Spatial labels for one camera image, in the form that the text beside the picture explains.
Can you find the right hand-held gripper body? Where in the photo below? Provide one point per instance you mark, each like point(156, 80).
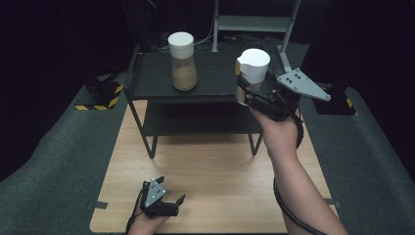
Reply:
point(280, 98)

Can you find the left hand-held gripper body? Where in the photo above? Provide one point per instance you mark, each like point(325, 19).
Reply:
point(156, 202)

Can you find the black metal shelf rack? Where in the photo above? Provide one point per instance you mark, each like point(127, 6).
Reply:
point(215, 75)

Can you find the jar with white lid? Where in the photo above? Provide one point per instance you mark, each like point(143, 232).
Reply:
point(184, 76)

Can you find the person's left hand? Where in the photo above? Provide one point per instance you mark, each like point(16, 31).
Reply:
point(145, 225)

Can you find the person's right hand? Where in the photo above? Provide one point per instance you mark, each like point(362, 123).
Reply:
point(279, 135)

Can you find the black box with yellow stripes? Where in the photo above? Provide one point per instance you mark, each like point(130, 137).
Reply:
point(104, 93)
point(336, 103)

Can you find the grey metal stand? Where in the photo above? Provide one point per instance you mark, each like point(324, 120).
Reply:
point(254, 23)

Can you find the grey tape strip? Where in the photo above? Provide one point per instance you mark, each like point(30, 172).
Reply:
point(333, 203)
point(98, 205)

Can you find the grey floor mat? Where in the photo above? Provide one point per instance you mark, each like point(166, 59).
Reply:
point(49, 163)

